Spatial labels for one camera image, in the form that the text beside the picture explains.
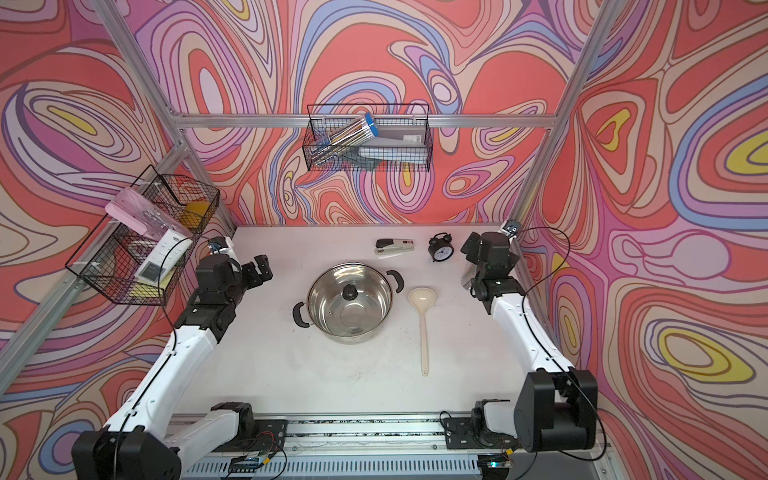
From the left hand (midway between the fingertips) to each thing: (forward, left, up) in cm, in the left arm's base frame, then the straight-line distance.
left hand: (254, 261), depth 79 cm
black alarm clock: (+19, -55, -16) cm, 60 cm away
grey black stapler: (+22, -37, -19) cm, 47 cm away
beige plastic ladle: (+1, -48, -21) cm, 52 cm away
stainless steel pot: (-13, -23, -20) cm, 34 cm away
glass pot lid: (-6, -25, -11) cm, 28 cm away
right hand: (+5, -64, -1) cm, 64 cm away
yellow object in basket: (+9, +16, +9) cm, 20 cm away
